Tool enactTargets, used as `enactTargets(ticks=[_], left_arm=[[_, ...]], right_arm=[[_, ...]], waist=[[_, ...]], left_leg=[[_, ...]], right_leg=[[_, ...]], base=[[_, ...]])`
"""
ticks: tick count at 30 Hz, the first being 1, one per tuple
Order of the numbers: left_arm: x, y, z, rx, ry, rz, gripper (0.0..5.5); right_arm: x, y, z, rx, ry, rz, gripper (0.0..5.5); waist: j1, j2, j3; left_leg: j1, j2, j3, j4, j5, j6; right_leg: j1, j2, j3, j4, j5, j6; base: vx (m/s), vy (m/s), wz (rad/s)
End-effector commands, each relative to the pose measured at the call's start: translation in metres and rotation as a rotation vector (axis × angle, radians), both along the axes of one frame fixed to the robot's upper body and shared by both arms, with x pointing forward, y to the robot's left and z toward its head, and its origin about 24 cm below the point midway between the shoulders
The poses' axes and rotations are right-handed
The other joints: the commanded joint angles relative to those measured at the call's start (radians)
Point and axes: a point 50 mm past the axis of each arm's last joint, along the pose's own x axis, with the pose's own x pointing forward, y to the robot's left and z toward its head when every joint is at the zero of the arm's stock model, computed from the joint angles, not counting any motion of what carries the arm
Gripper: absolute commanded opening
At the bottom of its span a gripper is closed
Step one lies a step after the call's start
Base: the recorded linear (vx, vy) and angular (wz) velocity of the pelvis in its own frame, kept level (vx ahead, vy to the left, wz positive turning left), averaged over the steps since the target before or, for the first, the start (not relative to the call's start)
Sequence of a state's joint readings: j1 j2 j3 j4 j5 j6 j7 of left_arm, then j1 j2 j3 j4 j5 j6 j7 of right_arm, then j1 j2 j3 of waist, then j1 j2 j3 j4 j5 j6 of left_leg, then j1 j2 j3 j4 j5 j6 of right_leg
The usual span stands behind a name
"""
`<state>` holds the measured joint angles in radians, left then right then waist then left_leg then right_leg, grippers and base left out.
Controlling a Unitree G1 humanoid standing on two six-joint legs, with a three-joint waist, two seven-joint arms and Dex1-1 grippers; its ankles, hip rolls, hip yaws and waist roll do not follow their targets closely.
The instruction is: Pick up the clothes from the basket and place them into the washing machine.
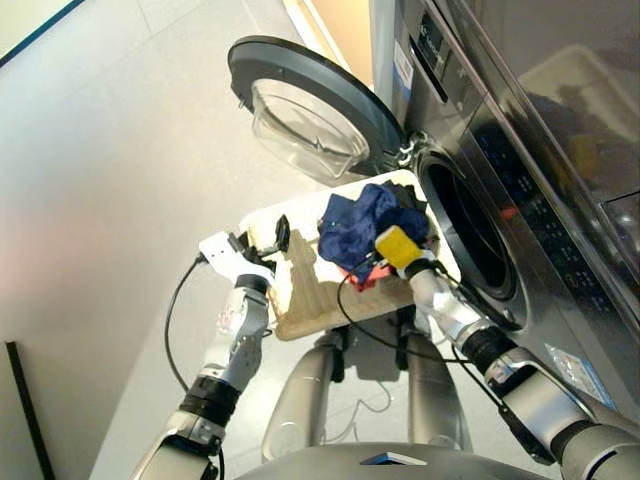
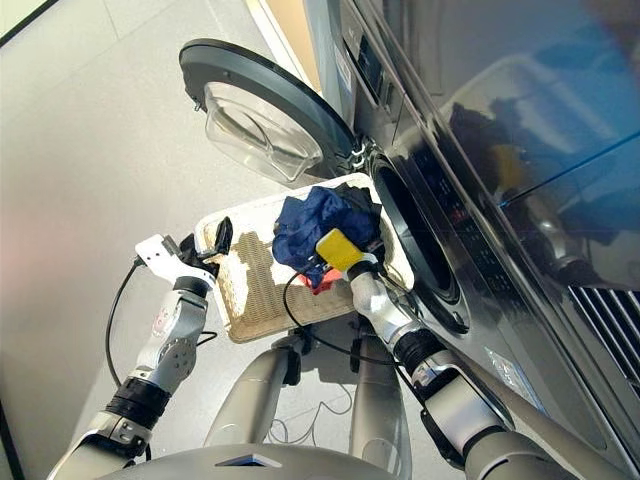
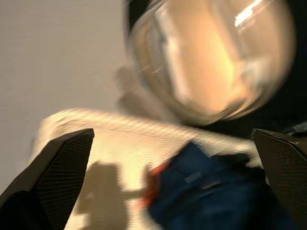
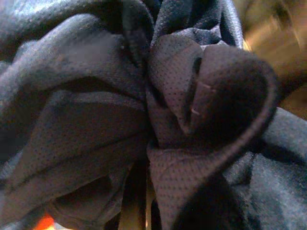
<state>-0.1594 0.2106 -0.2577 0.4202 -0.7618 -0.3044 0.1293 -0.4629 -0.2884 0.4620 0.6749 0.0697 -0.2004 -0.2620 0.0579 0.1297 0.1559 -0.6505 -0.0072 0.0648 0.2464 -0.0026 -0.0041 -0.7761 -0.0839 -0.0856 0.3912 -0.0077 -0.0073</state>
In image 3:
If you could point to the navy blue garment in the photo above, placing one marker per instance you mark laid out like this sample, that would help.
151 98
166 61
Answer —
216 196

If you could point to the pale woven basket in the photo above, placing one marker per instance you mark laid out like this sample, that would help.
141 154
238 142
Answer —
115 143

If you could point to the orange garment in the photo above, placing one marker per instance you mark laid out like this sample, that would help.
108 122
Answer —
153 184

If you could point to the round glass washing machine door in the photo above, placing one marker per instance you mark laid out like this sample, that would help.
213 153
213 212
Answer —
211 62

